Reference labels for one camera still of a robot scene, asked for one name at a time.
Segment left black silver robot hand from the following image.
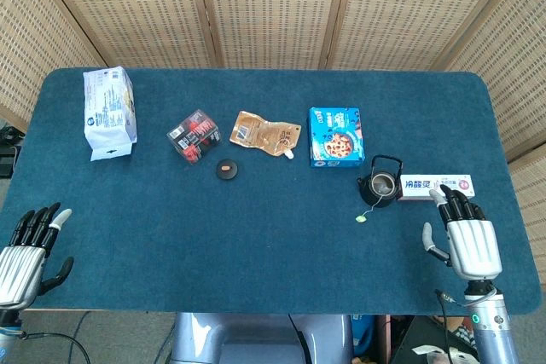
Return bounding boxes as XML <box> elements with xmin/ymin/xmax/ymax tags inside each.
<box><xmin>0</xmin><ymin>202</ymin><xmax>75</xmax><ymax>309</ymax></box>

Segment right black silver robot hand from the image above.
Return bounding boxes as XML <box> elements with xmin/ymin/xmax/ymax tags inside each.
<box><xmin>421</xmin><ymin>188</ymin><xmax>503</xmax><ymax>283</ymax></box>

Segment tea bag with string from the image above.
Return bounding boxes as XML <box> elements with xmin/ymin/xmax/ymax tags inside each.
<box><xmin>355</xmin><ymin>174</ymin><xmax>394</xmax><ymax>223</ymax></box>

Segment black cast iron teapot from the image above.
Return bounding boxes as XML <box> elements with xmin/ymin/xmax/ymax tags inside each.
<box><xmin>356</xmin><ymin>153</ymin><xmax>404</xmax><ymax>209</ymax></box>

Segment white printed paper bag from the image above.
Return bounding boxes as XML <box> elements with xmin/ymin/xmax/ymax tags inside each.
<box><xmin>82</xmin><ymin>66</ymin><xmax>139</xmax><ymax>163</ymax></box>

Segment black round lid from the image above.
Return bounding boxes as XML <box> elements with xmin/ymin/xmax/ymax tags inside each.
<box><xmin>214</xmin><ymin>159</ymin><xmax>240</xmax><ymax>181</ymax></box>

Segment woven rattan screen panel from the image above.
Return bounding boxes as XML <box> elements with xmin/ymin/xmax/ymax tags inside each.
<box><xmin>32</xmin><ymin>0</ymin><xmax>224</xmax><ymax>69</ymax></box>
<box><xmin>441</xmin><ymin>0</ymin><xmax>546</xmax><ymax>163</ymax></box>
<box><xmin>318</xmin><ymin>0</ymin><xmax>537</xmax><ymax>72</ymax></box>
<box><xmin>507</xmin><ymin>153</ymin><xmax>546</xmax><ymax>285</ymax></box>
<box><xmin>0</xmin><ymin>0</ymin><xmax>107</xmax><ymax>133</ymax></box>
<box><xmin>195</xmin><ymin>0</ymin><xmax>351</xmax><ymax>70</ymax></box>

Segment white pink toothpaste box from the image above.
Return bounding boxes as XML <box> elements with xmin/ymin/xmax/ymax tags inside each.
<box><xmin>396</xmin><ymin>174</ymin><xmax>477</xmax><ymax>203</ymax></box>

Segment black floor equipment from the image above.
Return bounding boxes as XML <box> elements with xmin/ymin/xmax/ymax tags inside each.
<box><xmin>0</xmin><ymin>123</ymin><xmax>22</xmax><ymax>177</ymax></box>

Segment white crumpled paper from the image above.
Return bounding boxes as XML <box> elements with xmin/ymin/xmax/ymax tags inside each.
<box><xmin>411</xmin><ymin>344</ymin><xmax>470</xmax><ymax>364</ymax></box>

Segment blue plastic container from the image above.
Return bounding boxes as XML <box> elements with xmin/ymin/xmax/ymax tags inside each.
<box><xmin>351</xmin><ymin>314</ymin><xmax>376</xmax><ymax>356</ymax></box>

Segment blue cookie box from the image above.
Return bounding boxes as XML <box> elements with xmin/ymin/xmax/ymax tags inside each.
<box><xmin>308</xmin><ymin>107</ymin><xmax>367</xmax><ymax>169</ymax></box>

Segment black red clear box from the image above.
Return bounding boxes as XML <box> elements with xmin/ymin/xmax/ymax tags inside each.
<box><xmin>166</xmin><ymin>108</ymin><xmax>223</xmax><ymax>165</ymax></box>

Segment blue felt table mat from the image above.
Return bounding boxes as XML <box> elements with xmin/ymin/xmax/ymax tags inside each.
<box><xmin>0</xmin><ymin>67</ymin><xmax>543</xmax><ymax>317</ymax></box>

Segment grey-blue robot torso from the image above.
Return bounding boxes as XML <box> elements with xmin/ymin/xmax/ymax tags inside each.
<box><xmin>170</xmin><ymin>311</ymin><xmax>355</xmax><ymax>364</ymax></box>

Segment brown spout pouch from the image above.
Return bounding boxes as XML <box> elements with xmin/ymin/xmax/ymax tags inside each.
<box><xmin>229</xmin><ymin>110</ymin><xmax>303</xmax><ymax>161</ymax></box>

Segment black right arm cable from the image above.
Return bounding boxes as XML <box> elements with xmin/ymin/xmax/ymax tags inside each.
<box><xmin>434</xmin><ymin>290</ymin><xmax>456</xmax><ymax>359</ymax></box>

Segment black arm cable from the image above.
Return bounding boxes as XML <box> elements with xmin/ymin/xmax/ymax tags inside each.
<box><xmin>16</xmin><ymin>329</ymin><xmax>93</xmax><ymax>364</ymax></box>
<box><xmin>434</xmin><ymin>290</ymin><xmax>456</xmax><ymax>359</ymax></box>

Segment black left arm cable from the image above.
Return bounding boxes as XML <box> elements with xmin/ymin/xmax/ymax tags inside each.
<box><xmin>16</xmin><ymin>329</ymin><xmax>93</xmax><ymax>364</ymax></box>

